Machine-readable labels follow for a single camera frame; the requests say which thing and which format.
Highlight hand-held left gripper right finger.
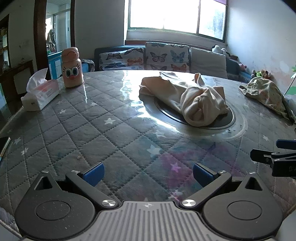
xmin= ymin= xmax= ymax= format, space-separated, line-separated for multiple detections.
xmin=180 ymin=163 xmax=265 ymax=209

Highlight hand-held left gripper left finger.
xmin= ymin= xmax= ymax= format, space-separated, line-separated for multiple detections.
xmin=30 ymin=162 xmax=118 ymax=209

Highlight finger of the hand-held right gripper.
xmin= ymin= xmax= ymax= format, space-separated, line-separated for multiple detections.
xmin=276 ymin=139 xmax=296 ymax=149
xmin=250 ymin=149 xmax=296 ymax=178

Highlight cream sweatshirt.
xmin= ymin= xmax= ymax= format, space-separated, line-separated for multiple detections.
xmin=139 ymin=71 xmax=229 ymax=127

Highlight hanging clothes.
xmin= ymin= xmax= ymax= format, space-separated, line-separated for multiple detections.
xmin=46 ymin=28 xmax=56 ymax=53

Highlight floral green garment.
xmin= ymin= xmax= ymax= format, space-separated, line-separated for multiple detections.
xmin=239 ymin=76 xmax=293 ymax=121

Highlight round black table inset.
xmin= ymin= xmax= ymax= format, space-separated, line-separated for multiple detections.
xmin=154 ymin=96 xmax=236 ymax=130

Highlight paper flower decoration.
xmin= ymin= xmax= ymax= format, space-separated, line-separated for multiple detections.
xmin=284 ymin=65 xmax=296 ymax=96

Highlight dark blue sofa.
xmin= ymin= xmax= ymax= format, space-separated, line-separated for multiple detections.
xmin=94 ymin=45 xmax=253 ymax=83

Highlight black smartphone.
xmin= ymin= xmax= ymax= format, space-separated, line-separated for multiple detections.
xmin=0 ymin=137 xmax=11 ymax=163

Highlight white tissue pack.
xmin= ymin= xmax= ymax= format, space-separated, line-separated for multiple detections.
xmin=21 ymin=68 xmax=60 ymax=111

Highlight pink cartoon face bottle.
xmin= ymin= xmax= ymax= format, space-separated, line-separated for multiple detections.
xmin=61 ymin=47 xmax=84 ymax=88

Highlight blue blanket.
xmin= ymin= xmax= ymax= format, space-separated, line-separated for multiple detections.
xmin=80 ymin=59 xmax=96 ymax=73

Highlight plain grey cushion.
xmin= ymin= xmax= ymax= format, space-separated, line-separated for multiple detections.
xmin=190 ymin=47 xmax=228 ymax=79

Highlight blue cabinet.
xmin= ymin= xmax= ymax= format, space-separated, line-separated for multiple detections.
xmin=47 ymin=52 xmax=64 ymax=80

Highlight white plush toy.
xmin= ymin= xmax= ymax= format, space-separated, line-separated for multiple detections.
xmin=211 ymin=45 xmax=230 ymax=56

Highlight butterfly print cushion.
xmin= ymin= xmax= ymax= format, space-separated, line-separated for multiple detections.
xmin=99 ymin=47 xmax=145 ymax=71
xmin=144 ymin=42 xmax=190 ymax=72

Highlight dark wooden side cabinet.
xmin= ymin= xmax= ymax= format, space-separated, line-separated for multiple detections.
xmin=0 ymin=60 xmax=35 ymax=121

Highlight glass door cabinet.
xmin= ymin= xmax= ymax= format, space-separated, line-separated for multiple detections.
xmin=0 ymin=14 xmax=11 ymax=70

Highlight large window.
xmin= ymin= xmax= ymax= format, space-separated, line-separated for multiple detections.
xmin=124 ymin=0 xmax=229 ymax=42

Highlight dark wooden door frame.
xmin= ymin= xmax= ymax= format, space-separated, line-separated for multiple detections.
xmin=33 ymin=0 xmax=76 ymax=80

